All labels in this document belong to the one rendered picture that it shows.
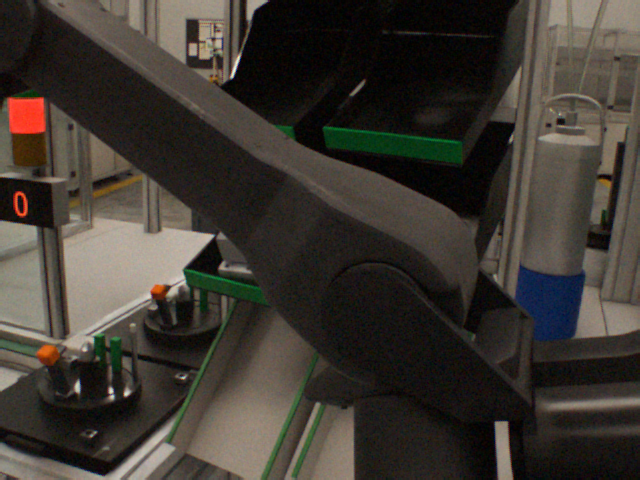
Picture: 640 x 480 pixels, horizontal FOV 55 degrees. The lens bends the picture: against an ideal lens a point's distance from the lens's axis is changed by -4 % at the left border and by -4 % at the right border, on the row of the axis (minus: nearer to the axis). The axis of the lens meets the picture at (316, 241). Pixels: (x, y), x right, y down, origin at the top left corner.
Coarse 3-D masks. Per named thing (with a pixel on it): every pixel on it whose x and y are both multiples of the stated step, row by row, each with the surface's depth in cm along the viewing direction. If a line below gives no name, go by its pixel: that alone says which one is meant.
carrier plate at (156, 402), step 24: (24, 384) 89; (144, 384) 91; (168, 384) 91; (0, 408) 82; (24, 408) 83; (144, 408) 85; (168, 408) 85; (0, 432) 78; (24, 432) 77; (48, 432) 78; (72, 432) 78; (120, 432) 79; (144, 432) 79; (72, 456) 75; (96, 456) 74; (120, 456) 75
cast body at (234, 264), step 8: (216, 240) 64; (224, 240) 64; (224, 248) 64; (232, 248) 64; (224, 256) 65; (232, 256) 65; (240, 256) 64; (224, 264) 65; (232, 264) 65; (240, 264) 65; (224, 272) 65; (232, 272) 64; (240, 272) 64; (248, 272) 64; (232, 280) 65; (240, 280) 65; (248, 280) 64
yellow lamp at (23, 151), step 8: (16, 136) 92; (24, 136) 92; (32, 136) 93; (40, 136) 94; (16, 144) 93; (24, 144) 93; (32, 144) 93; (40, 144) 94; (16, 152) 93; (24, 152) 93; (32, 152) 93; (40, 152) 94; (16, 160) 94; (24, 160) 93; (32, 160) 94; (40, 160) 95
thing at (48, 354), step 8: (40, 352) 77; (48, 352) 77; (56, 352) 78; (40, 360) 77; (48, 360) 77; (56, 360) 78; (48, 368) 79; (56, 368) 79; (56, 376) 79; (64, 376) 80; (56, 384) 80; (64, 384) 80; (64, 392) 81
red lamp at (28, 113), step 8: (16, 104) 91; (24, 104) 91; (32, 104) 92; (40, 104) 93; (16, 112) 91; (24, 112) 91; (32, 112) 92; (40, 112) 93; (16, 120) 92; (24, 120) 92; (32, 120) 92; (40, 120) 93; (16, 128) 92; (24, 128) 92; (32, 128) 93; (40, 128) 94
